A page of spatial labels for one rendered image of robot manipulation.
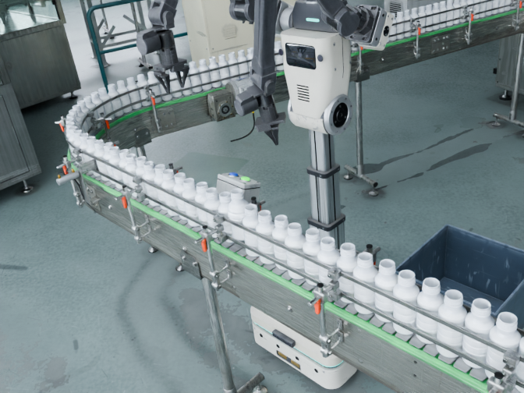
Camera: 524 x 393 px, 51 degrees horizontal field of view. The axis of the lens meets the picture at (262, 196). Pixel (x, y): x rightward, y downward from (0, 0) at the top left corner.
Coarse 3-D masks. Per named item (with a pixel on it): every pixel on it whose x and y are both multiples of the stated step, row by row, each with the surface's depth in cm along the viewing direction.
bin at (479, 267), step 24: (432, 240) 175; (456, 240) 180; (480, 240) 173; (408, 264) 168; (432, 264) 181; (456, 264) 185; (480, 264) 177; (504, 264) 171; (456, 288) 185; (480, 288) 181; (504, 288) 175
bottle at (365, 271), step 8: (360, 256) 136; (368, 256) 136; (360, 264) 134; (368, 264) 134; (360, 272) 135; (368, 272) 135; (376, 272) 136; (360, 280) 135; (368, 280) 135; (360, 288) 137; (360, 296) 138; (368, 296) 137; (368, 304) 139; (360, 312) 141; (368, 312) 140
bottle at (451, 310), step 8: (448, 296) 122; (456, 296) 121; (448, 304) 120; (456, 304) 119; (440, 312) 122; (448, 312) 120; (456, 312) 120; (464, 312) 120; (448, 320) 120; (456, 320) 119; (464, 320) 120; (440, 328) 123; (448, 328) 121; (440, 336) 124; (448, 336) 122; (456, 336) 122; (448, 344) 123; (456, 344) 123; (440, 352) 126; (448, 352) 124
